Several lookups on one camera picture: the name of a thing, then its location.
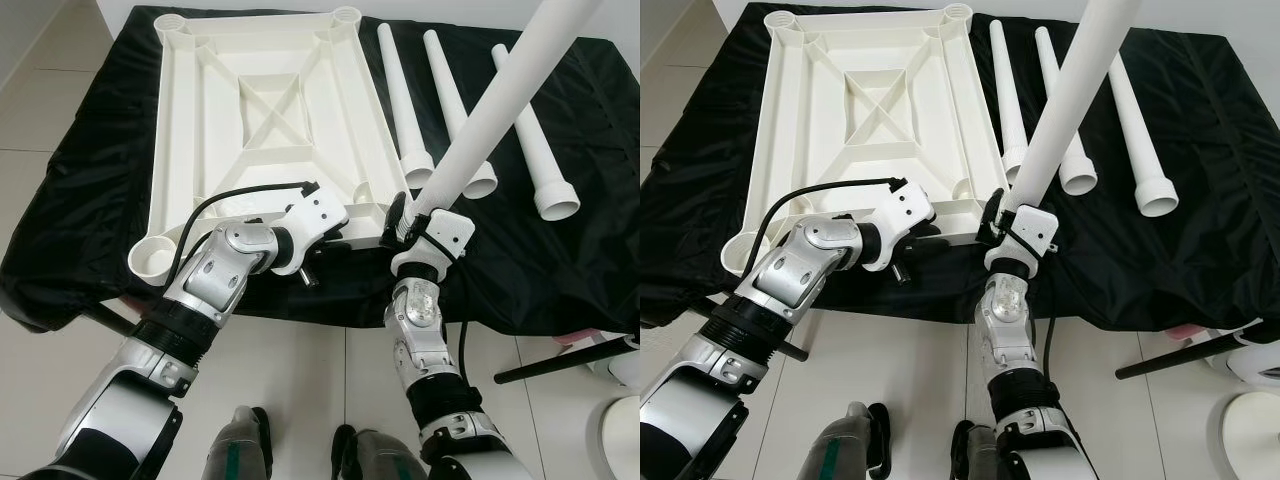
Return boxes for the black cloth table cover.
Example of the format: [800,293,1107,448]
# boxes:
[640,0,1280,336]
[0,5,641,336]

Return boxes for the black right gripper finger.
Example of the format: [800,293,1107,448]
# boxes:
[980,188,1005,241]
[383,192,409,246]

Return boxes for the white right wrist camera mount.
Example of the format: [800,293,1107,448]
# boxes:
[392,208,476,281]
[985,205,1061,276]

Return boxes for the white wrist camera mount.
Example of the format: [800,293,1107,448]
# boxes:
[985,205,1061,276]
[870,180,938,271]
[392,208,476,281]
[283,185,351,276]

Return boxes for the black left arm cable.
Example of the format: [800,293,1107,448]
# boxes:
[745,176,909,276]
[172,180,321,291]

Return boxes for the grey left robot leg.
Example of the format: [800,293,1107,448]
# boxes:
[822,402,891,480]
[203,405,273,480]

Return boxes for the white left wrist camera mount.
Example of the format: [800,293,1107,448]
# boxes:
[283,185,351,276]
[870,180,938,271]

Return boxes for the white plastic children table top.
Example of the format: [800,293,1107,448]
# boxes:
[722,3,1016,279]
[128,6,416,284]

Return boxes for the white pedestal fan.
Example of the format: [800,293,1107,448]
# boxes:
[1208,390,1280,480]
[600,395,641,480]

